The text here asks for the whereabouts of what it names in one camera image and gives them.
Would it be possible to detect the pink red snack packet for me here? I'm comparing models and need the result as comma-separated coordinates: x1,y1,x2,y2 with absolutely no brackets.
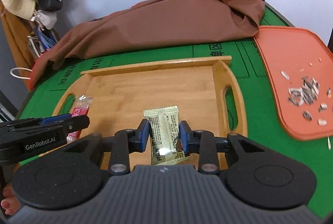
66,95,93,144

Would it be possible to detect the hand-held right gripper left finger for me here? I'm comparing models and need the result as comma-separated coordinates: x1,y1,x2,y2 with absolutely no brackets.
64,118,150,175

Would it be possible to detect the brown cloth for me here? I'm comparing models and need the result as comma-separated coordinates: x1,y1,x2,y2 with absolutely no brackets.
29,0,266,91

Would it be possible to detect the bunch of blue cords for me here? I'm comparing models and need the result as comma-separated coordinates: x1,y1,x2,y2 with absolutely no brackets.
27,28,57,55

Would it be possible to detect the wooden tray with handles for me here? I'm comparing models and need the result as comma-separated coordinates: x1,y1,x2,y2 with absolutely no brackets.
52,55,247,170

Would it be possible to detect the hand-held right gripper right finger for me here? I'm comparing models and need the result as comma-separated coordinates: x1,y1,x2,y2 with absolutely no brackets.
179,120,271,174

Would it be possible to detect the person's foot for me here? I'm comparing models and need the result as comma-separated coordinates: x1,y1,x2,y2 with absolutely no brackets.
1,184,21,215

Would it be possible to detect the white cord loop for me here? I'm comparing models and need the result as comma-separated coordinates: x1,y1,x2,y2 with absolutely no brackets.
10,67,33,80

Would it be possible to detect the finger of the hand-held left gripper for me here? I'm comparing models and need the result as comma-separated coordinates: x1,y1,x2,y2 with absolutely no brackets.
45,115,90,139
0,114,72,129

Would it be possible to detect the orange plastic tray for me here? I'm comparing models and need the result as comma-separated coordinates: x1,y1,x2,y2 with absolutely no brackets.
253,25,333,141

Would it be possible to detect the gold green snack packet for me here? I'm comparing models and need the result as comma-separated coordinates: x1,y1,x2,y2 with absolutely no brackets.
144,105,193,166

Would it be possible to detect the pile of sunflower seeds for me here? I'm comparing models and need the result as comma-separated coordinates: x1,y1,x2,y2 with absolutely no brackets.
280,57,333,127

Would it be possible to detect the small white bag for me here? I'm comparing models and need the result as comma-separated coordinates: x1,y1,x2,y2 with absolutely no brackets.
32,10,58,30

